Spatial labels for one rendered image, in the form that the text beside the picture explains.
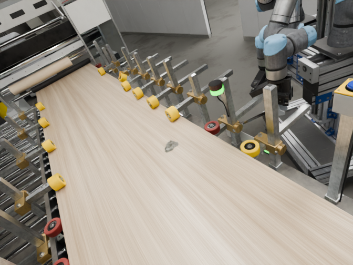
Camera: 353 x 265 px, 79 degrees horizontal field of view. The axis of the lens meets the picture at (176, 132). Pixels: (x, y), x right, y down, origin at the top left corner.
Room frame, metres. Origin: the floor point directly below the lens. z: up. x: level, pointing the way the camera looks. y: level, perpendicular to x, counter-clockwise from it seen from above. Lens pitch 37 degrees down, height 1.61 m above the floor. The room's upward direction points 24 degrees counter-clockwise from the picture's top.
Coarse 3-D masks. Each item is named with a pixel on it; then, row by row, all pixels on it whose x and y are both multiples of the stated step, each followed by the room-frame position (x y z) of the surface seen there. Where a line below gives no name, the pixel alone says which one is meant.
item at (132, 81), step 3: (168, 57) 1.94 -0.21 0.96; (171, 57) 1.93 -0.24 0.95; (162, 60) 1.93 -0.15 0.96; (159, 63) 1.90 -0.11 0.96; (162, 63) 1.90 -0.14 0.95; (156, 66) 1.88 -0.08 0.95; (159, 66) 1.88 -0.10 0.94; (150, 69) 1.85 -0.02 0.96; (150, 72) 1.85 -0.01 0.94; (138, 75) 1.84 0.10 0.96; (135, 78) 1.80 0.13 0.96; (138, 78) 1.81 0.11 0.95; (141, 78) 1.82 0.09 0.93; (129, 81) 1.79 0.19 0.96; (132, 81) 1.79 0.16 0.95; (135, 81) 1.80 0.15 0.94
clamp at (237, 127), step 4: (224, 116) 0.94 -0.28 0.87; (220, 120) 0.92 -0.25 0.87; (224, 120) 0.90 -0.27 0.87; (228, 124) 0.86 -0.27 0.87; (236, 124) 0.84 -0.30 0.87; (240, 124) 0.83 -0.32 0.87; (228, 128) 0.87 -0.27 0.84; (232, 128) 0.84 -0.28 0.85; (236, 128) 0.82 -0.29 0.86; (240, 128) 0.82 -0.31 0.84
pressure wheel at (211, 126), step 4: (208, 124) 0.89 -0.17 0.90; (212, 124) 0.87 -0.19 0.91; (216, 124) 0.86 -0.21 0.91; (204, 128) 0.87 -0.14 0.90; (208, 128) 0.85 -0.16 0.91; (212, 128) 0.84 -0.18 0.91; (216, 128) 0.83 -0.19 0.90; (220, 128) 0.85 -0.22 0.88; (212, 132) 0.83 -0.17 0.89; (216, 132) 0.83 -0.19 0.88
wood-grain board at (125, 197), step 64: (64, 128) 1.60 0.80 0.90; (128, 128) 1.19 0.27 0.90; (192, 128) 0.92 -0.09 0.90; (64, 192) 0.87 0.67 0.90; (128, 192) 0.68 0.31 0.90; (192, 192) 0.54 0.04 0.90; (256, 192) 0.42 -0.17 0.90; (128, 256) 0.40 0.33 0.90; (192, 256) 0.31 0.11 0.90; (256, 256) 0.24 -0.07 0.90; (320, 256) 0.18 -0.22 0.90
